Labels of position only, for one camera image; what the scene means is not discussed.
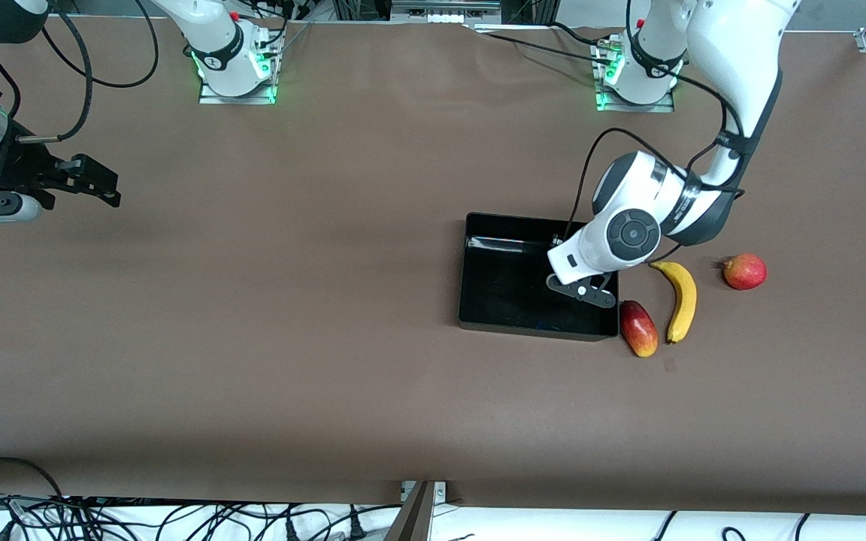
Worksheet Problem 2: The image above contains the black plastic box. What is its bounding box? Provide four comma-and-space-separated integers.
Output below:
458, 212, 621, 343

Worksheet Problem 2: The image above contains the yellow banana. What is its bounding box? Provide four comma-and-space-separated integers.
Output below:
649, 259, 698, 345

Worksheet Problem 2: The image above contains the red yellow mango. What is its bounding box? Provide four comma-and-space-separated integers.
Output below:
615, 300, 659, 358

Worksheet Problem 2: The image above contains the brown table cover sheet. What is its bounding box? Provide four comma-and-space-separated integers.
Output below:
0, 15, 866, 517

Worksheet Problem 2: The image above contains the grey stand pole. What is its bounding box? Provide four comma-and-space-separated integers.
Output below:
384, 481, 435, 541

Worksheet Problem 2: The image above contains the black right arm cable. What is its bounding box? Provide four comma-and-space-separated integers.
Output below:
18, 8, 95, 144
0, 39, 23, 125
41, 0, 159, 88

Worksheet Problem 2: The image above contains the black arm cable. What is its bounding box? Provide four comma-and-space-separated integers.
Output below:
0, 39, 23, 125
18, 8, 95, 144
41, 0, 159, 88
567, 71, 746, 243

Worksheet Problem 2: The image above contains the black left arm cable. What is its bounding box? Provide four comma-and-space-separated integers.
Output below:
567, 71, 746, 243

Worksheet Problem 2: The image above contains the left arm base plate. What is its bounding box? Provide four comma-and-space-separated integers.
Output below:
596, 89, 676, 113

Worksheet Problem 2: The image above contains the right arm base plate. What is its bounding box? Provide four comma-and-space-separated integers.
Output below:
198, 75, 277, 104

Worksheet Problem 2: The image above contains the black table cable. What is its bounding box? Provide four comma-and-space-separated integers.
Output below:
487, 32, 607, 65
548, 21, 605, 46

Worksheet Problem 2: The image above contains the metal table edge bracket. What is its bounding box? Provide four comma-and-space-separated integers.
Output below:
401, 481, 447, 503

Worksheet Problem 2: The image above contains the aluminium frame rail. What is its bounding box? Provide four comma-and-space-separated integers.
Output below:
390, 0, 503, 17

